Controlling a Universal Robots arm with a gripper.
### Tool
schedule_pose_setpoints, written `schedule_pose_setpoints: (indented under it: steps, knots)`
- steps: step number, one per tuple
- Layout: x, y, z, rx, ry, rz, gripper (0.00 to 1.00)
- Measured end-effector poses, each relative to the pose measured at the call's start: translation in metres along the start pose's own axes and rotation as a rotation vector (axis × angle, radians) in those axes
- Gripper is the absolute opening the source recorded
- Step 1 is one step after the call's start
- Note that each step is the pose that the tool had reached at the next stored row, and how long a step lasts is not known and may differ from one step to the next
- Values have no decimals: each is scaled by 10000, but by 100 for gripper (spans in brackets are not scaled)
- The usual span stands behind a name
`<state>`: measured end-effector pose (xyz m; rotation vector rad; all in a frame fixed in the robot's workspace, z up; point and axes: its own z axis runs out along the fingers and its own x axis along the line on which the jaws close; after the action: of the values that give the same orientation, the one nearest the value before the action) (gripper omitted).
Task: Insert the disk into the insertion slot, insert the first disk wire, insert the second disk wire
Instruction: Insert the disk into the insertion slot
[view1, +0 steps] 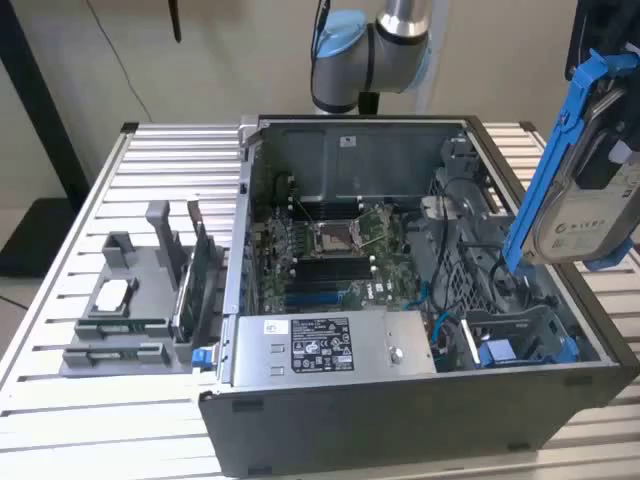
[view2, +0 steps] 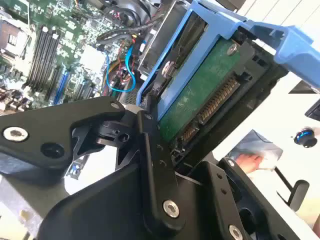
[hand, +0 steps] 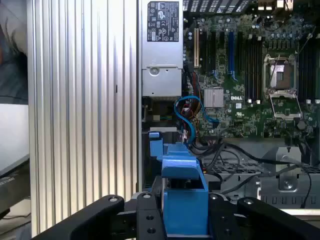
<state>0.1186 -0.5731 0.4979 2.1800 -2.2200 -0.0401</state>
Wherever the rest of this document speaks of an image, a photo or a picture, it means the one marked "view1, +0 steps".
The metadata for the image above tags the locking lever wire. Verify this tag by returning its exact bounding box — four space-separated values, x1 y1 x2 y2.
291 193 319 226

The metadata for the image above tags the thin black wall cable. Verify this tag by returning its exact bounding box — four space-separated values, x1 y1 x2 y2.
85 0 157 124

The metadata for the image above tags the blue flat wire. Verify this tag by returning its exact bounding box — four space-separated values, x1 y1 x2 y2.
413 280 464 359

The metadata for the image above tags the black disk wire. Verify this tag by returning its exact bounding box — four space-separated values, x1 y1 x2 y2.
488 244 559 321

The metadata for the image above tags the green motherboard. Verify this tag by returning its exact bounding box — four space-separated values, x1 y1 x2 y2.
248 192 431 317

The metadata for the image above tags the black frame post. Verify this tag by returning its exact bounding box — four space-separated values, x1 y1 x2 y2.
0 0 91 211

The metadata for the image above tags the metal socket cover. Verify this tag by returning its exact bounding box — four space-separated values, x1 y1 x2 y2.
351 207 396 247

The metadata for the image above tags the silver CPU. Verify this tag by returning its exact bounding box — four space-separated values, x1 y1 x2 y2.
94 279 134 311

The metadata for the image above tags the silver power supply unit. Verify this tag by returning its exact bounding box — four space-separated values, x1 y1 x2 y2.
232 309 436 389

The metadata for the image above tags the blue expansion slot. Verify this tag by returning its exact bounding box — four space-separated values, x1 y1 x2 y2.
284 293 351 303

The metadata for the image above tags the thick black wire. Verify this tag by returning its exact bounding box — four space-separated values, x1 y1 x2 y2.
430 177 481 315

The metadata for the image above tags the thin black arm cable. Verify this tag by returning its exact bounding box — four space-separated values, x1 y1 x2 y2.
312 0 331 61

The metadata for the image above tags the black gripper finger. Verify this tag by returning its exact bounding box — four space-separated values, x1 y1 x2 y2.
574 79 640 190

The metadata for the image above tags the black hanging strap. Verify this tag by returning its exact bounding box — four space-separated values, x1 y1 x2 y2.
167 0 184 44

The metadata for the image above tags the black expansion slot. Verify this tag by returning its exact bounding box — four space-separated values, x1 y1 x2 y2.
287 286 351 296

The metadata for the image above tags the silver metal bracket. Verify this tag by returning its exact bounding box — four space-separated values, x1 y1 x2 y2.
419 195 464 221

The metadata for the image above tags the black open PC case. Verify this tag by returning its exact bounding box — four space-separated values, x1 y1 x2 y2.
197 113 640 476

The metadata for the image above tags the green RAM stick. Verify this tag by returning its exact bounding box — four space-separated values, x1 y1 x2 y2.
79 322 166 335

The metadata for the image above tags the green graphics card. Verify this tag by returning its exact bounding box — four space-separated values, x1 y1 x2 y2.
172 199 221 346

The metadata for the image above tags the grey perforated drive cage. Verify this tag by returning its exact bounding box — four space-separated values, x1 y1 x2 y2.
407 134 519 321

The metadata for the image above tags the grey parts rack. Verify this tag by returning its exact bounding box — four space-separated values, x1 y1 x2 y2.
58 199 231 379

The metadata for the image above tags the CPU socket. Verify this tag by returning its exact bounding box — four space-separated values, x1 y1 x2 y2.
309 219 361 256

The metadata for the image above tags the black flat pad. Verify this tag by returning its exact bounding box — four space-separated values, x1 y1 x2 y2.
0 197 76 279

